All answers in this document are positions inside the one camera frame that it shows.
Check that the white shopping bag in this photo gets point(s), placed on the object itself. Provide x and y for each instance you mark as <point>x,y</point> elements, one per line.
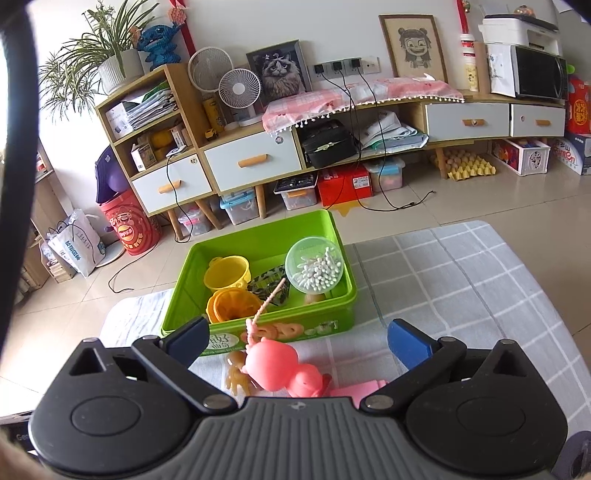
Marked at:
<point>76,244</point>

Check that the folded clothes pile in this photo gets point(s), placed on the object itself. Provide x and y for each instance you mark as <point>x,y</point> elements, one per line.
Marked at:
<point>392,131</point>

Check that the red gift box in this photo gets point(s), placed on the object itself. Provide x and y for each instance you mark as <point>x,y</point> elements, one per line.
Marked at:
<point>581,108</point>

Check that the yellow bottle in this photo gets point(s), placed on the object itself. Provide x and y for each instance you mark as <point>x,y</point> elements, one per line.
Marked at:
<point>214,115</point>

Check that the white toy crate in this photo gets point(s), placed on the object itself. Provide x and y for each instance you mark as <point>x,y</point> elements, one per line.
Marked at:
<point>524,159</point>

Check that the orange toy pot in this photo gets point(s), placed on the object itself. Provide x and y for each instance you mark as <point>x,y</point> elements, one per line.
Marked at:
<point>231,304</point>

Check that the green plastic box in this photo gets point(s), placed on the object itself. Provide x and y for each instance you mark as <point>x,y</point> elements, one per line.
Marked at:
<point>277,230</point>

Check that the blue brick figure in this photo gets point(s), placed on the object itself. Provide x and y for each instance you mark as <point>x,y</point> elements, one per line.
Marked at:
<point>154,48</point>

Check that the purple bag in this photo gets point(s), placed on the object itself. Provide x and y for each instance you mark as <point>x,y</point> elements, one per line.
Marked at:
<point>111,175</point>

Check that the yellow toy pot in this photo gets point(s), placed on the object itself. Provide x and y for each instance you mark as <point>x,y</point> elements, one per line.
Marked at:
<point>226,274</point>

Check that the red white cup tube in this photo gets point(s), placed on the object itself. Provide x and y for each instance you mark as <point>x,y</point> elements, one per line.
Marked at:
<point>470,60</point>

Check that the long wooden cabinet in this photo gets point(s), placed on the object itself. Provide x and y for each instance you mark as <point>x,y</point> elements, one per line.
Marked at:
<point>182,115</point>

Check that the dark grey slipper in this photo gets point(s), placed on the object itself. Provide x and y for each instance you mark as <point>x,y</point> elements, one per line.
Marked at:
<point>575,454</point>

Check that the green patterned clip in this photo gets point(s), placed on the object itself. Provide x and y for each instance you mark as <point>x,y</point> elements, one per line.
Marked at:
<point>268,281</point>

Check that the grey checked tablecloth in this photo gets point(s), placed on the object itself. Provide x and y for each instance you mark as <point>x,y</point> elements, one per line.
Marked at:
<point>461,300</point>

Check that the black bag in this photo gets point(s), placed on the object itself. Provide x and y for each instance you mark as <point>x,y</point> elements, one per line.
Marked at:
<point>330,143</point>

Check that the yellow paper scrap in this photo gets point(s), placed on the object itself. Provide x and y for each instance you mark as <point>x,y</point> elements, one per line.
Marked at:
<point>348,210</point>

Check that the light wooden rack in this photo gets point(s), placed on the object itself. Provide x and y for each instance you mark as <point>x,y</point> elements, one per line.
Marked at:
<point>39,207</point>

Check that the blue-lid storage box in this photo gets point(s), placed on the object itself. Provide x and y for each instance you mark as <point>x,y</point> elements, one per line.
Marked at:
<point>239,210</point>

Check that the black-top storage box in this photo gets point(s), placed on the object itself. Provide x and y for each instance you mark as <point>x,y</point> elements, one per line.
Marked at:
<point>295,194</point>

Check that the storage box pink contents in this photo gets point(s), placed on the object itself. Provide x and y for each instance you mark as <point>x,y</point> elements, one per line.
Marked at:
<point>385,175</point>

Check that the blue white carton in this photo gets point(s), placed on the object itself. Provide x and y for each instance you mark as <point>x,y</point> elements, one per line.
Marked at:
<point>575,154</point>

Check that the white printer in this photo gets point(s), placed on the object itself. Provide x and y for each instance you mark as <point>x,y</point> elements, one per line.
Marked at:
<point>519,30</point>

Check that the red carton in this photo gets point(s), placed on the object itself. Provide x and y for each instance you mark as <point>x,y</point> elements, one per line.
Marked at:
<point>344,187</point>

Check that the yellow egg tray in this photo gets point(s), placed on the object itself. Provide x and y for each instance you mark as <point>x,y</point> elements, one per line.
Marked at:
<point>466,166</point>

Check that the stack of papers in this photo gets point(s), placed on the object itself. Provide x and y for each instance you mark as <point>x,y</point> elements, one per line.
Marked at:
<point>147,108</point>

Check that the pink toy pig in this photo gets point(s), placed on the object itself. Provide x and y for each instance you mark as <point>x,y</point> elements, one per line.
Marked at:
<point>272,362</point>

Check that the yellow ball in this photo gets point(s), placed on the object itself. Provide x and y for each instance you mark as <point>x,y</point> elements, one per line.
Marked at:
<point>162,139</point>

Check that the potted spider plant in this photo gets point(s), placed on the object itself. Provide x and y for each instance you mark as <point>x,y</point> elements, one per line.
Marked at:
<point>122,67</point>

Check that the wall power outlets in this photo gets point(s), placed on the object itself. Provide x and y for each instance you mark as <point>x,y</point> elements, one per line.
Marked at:
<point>346,65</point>

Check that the pink fringed cloth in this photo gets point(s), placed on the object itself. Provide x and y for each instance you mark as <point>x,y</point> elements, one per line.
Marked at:
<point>360,99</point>

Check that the framed cartoon drawing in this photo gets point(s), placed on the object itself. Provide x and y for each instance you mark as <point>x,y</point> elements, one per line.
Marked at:
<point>413,48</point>

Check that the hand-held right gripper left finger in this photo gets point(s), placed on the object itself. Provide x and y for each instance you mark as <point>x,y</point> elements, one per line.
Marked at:
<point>189,339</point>

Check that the clear storage box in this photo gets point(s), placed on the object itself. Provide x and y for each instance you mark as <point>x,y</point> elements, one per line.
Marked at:
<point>194,224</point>

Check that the red hanging decoration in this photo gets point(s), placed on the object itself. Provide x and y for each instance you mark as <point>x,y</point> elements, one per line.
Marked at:
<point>184,27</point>

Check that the white desk fan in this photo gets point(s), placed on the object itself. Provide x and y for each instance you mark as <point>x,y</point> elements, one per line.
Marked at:
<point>240,90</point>

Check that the clear cotton swab jar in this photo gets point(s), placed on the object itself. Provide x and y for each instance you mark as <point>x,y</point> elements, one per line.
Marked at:
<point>314,267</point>

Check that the small cardboard box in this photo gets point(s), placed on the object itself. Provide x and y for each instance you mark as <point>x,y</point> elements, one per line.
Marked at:
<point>143,157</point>

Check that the black microwave oven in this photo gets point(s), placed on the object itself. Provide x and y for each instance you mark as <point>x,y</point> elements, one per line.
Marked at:
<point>538,74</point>

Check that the framed cat picture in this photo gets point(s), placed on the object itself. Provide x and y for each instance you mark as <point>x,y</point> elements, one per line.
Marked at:
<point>279,74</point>

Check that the red printed bucket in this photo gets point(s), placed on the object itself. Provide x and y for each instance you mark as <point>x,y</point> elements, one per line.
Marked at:
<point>131,226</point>

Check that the round floor stand base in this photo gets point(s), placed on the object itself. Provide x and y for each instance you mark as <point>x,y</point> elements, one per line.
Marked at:
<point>111,256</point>

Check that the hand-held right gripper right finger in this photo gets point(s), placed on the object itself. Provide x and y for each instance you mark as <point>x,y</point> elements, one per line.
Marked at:
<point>408,344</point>

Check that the translucent brown toy octopus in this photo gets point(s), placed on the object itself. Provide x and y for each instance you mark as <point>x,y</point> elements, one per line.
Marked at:
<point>238,369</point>
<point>314,297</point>

